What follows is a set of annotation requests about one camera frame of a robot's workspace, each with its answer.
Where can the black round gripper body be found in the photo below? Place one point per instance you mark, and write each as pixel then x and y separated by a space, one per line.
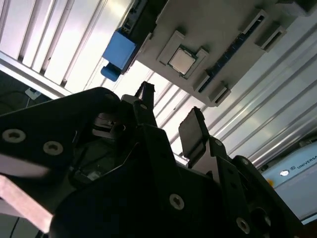
pixel 119 198

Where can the hard disk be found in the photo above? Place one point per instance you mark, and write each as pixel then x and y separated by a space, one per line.
pixel 119 48

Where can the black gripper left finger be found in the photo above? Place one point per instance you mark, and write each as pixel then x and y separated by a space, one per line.
pixel 37 129

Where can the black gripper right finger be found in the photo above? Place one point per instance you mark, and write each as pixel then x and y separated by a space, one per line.
pixel 192 134

